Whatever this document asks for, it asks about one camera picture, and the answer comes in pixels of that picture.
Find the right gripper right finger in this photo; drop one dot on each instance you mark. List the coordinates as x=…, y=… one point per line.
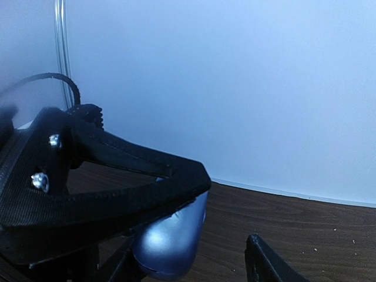
x=264, y=264

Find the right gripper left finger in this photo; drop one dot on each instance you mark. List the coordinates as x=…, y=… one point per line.
x=66, y=184

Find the purple earbud charging case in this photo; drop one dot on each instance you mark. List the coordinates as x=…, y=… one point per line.
x=166, y=249

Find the left aluminium frame post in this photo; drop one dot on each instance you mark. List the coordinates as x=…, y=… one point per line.
x=61, y=38

